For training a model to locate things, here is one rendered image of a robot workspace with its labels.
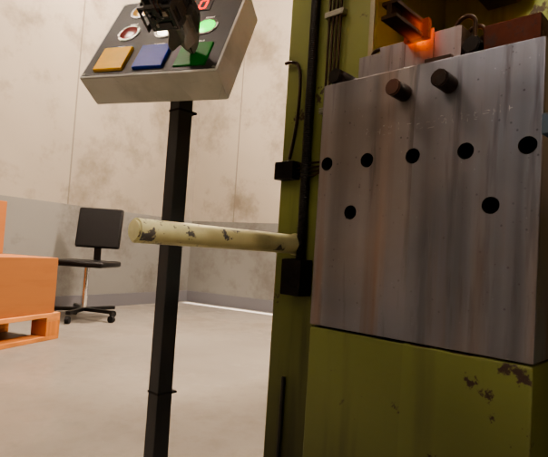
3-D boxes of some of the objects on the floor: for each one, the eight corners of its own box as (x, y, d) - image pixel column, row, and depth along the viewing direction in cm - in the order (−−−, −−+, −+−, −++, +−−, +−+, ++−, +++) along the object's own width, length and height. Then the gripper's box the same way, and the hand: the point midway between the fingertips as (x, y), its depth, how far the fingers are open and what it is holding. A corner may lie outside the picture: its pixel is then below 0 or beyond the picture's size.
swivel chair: (91, 312, 421) (99, 209, 426) (137, 320, 392) (145, 209, 396) (29, 316, 374) (39, 201, 379) (76, 326, 345) (86, 201, 349)
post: (149, 507, 114) (183, 43, 119) (139, 500, 117) (173, 47, 122) (163, 501, 117) (197, 49, 122) (154, 495, 120) (187, 53, 125)
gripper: (114, -24, 88) (164, 73, 105) (160, -30, 85) (203, 71, 102) (132, -51, 92) (177, 47, 109) (175, -57, 89) (215, 44, 106)
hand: (191, 44), depth 106 cm, fingers closed
